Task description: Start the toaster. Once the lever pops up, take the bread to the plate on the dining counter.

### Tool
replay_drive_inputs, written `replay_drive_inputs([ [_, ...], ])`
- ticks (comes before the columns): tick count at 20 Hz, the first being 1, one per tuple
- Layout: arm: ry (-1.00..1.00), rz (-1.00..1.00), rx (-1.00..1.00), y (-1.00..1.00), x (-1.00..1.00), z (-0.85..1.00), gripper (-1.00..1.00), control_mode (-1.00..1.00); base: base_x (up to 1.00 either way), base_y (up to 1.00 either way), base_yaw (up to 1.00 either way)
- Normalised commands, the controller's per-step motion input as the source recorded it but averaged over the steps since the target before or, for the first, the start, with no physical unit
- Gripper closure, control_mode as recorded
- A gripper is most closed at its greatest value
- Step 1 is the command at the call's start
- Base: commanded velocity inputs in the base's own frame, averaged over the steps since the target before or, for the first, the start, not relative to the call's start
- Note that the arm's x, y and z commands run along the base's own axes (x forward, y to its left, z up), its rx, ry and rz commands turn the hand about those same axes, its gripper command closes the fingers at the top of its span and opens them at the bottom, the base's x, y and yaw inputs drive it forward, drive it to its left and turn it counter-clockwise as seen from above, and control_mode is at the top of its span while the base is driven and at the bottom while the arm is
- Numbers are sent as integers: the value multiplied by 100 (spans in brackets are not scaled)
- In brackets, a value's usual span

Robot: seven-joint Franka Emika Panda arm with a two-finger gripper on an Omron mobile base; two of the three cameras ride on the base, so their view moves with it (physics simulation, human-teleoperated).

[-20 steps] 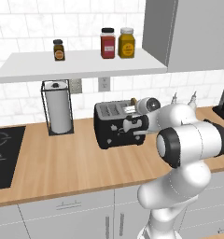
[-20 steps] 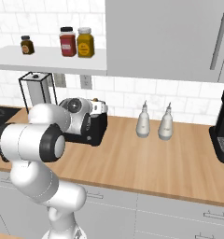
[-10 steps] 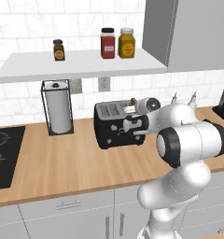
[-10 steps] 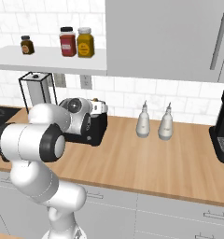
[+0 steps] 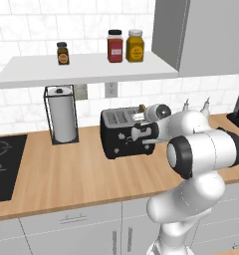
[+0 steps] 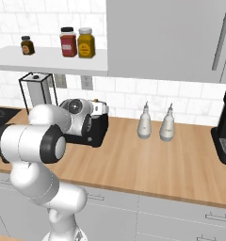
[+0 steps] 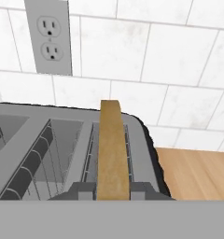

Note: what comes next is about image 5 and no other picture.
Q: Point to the grey wall cupboard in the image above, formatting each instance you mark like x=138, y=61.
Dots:
x=207, y=33

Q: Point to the grey drawer front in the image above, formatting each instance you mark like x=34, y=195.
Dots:
x=221, y=237
x=232, y=205
x=42, y=219

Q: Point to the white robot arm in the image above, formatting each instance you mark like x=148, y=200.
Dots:
x=197, y=186

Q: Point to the white wall socket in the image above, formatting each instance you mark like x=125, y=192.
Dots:
x=111, y=89

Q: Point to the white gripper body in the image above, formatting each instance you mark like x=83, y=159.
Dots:
x=136, y=133

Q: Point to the white paper towel roll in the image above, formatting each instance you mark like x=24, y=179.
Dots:
x=62, y=114

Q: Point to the white toaster lever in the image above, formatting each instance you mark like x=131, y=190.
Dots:
x=121, y=135

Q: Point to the red jar with black lid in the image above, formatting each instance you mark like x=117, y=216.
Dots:
x=115, y=47

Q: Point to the grey wall switch plate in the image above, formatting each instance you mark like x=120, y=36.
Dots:
x=80, y=91

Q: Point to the toasted bread slice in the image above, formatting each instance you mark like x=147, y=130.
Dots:
x=142, y=107

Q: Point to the small brown spice jar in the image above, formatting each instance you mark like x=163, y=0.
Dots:
x=63, y=53

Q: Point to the black hob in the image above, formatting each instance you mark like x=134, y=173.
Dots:
x=5, y=166

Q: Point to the yellow jar with white lid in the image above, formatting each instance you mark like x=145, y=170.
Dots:
x=135, y=46

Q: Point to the white wall shelf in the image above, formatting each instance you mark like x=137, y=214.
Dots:
x=81, y=68

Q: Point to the grey cupboard door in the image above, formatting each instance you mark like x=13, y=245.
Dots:
x=71, y=242
x=7, y=239
x=139, y=232

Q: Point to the pale bottle with spout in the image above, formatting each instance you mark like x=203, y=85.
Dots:
x=206, y=107
x=186, y=105

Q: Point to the black toaster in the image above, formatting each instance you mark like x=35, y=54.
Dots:
x=119, y=127

